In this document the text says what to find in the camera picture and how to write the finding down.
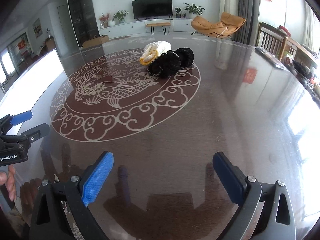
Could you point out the person's left hand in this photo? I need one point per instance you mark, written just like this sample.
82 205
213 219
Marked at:
8 179

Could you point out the wooden bench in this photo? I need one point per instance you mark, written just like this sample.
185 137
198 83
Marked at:
163 26

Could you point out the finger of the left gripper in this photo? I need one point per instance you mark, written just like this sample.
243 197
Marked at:
36 132
8 121

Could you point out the white tv cabinet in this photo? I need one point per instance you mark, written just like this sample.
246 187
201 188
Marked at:
138 28

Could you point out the dark display cabinet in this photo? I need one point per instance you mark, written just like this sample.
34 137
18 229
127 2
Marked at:
83 20

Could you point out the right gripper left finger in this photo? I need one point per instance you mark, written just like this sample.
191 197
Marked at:
48 220

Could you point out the black flat television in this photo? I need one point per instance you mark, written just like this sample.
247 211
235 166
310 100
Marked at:
151 8

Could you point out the white cardboard sorting box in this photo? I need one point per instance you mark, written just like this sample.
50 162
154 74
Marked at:
33 91

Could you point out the wooden dining chair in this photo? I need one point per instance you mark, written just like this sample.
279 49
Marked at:
271 39

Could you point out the red flower vase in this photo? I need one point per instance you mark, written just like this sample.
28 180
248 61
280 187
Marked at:
104 18

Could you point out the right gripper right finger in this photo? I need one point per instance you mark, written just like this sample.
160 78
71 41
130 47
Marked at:
276 220

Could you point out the green plant right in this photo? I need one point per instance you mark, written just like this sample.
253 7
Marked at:
193 10

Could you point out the orange lounge chair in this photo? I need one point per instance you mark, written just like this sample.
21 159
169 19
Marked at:
226 27

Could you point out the brown cardboard box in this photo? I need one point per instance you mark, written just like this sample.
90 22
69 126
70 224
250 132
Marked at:
95 41

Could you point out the green potted plant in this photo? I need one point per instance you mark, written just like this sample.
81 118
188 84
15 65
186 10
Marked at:
120 16

